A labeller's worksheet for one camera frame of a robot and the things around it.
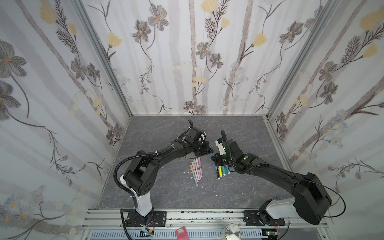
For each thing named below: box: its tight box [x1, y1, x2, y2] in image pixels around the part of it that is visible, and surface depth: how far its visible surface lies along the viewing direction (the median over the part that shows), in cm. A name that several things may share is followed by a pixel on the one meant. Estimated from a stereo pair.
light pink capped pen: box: [191, 161, 199, 183], surface depth 92 cm
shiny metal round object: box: [224, 223, 242, 240], surface depth 60 cm
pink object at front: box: [175, 226, 190, 240], surface depth 71 cm
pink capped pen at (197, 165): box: [195, 158, 202, 179], surface depth 94 cm
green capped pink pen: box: [193, 158, 200, 181], surface depth 95 cm
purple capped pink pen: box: [198, 157, 203, 178], surface depth 95 cm
